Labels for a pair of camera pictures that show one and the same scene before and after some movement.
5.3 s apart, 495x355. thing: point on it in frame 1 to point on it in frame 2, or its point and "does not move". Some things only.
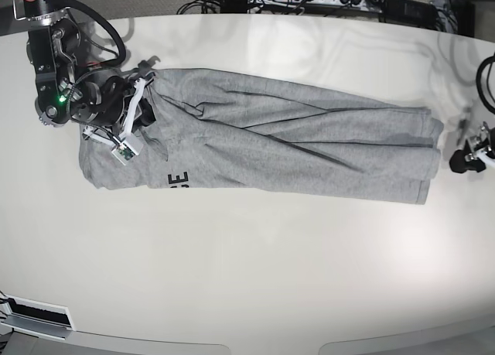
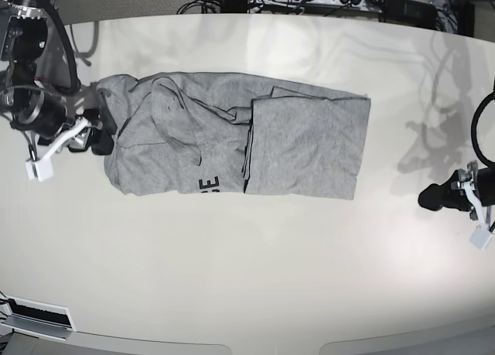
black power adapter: x=404 y=11 does not move
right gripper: x=483 y=141 to x=450 y=194
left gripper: x=115 y=97 to x=45 y=114
